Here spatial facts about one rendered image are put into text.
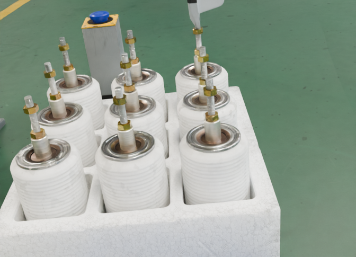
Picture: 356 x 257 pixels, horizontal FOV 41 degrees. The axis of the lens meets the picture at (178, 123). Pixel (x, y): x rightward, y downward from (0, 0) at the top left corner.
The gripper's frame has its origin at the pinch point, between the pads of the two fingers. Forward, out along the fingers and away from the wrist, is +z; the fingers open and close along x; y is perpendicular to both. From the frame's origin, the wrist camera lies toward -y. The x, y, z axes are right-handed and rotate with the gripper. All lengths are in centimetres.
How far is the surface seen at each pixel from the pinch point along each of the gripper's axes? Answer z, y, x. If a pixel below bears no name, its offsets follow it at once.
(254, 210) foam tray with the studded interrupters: 17.2, 7.8, -30.2
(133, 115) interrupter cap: 9.4, -9.3, -16.2
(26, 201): 14.7, -22.9, -29.8
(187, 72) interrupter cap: 9.5, -1.9, -0.6
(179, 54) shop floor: 35, -11, 75
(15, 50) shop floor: 34, -77, 92
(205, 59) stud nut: 2.5, 2.1, -12.5
